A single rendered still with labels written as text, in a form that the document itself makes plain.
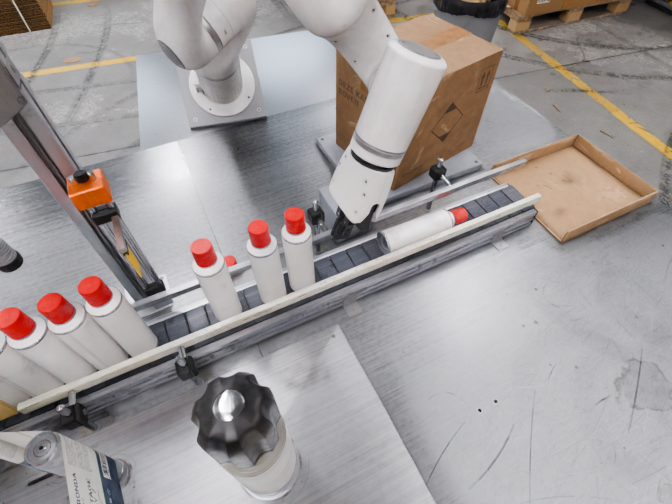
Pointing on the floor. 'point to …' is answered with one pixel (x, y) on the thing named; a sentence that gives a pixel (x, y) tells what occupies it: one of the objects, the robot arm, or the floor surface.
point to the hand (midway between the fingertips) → (342, 228)
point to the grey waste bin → (483, 28)
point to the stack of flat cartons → (25, 16)
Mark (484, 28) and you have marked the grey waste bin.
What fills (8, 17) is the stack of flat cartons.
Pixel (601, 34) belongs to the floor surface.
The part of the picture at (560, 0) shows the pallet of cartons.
